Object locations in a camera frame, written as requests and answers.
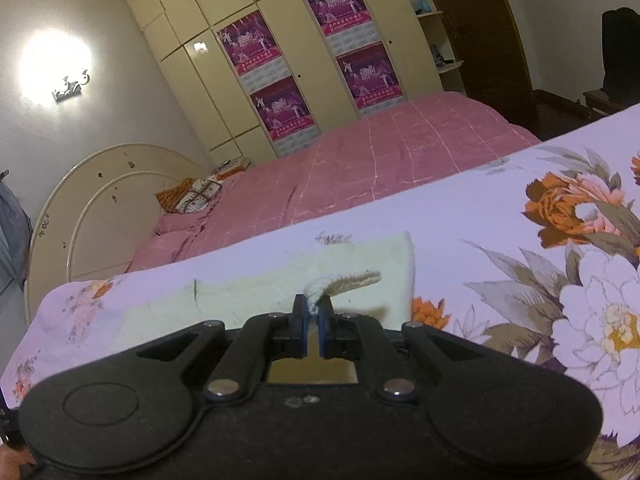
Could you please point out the pale green small garment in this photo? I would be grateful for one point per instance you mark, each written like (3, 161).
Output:
(373, 278)

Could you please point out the lower right magenta poster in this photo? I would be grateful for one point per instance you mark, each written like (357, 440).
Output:
(371, 79)

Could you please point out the grey curtain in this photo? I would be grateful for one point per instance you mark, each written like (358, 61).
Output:
(16, 233)

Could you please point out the magenta poster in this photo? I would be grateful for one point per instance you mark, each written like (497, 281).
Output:
(286, 116)
(251, 47)
(371, 79)
(346, 24)

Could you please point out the wall lamp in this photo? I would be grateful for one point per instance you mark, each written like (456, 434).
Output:
(70, 86)

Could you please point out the floral white bedsheet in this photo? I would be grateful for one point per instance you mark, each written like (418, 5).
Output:
(535, 255)

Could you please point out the corner open shelves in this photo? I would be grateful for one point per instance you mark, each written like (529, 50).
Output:
(432, 21)

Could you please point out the orange patterned pillow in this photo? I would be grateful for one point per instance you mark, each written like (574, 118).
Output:
(190, 196)

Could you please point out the dark wooden door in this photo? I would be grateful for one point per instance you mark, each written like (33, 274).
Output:
(494, 70)

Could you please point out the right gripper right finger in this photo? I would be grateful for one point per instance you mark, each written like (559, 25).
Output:
(380, 356)

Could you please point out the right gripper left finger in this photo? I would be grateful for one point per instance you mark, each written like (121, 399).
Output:
(246, 361)

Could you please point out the pink quilted bedspread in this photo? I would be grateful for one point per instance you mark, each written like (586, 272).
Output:
(420, 141)

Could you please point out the cream round headboard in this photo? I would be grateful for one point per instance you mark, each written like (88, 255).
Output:
(97, 216)

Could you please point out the person's left hand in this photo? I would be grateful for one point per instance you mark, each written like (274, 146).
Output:
(12, 461)

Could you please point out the cream built-in wardrobe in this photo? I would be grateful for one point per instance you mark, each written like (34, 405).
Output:
(216, 101)

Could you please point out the black chair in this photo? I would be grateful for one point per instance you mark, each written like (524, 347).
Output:
(620, 57)

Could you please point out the upper right magenta poster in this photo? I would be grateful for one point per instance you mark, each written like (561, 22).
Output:
(346, 24)

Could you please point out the lower left magenta poster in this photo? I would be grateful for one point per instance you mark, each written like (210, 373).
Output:
(286, 116)

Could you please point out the upper left magenta poster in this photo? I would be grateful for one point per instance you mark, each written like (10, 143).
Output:
(251, 47)

